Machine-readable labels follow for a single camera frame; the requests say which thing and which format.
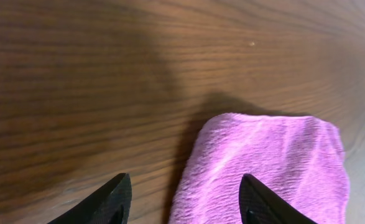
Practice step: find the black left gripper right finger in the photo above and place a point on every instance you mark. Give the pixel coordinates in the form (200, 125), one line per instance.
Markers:
(258, 204)

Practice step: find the purple microfiber cloth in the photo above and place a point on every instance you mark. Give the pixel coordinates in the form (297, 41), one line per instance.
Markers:
(300, 158)

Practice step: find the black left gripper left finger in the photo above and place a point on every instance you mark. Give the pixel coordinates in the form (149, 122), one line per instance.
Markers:
(110, 204)

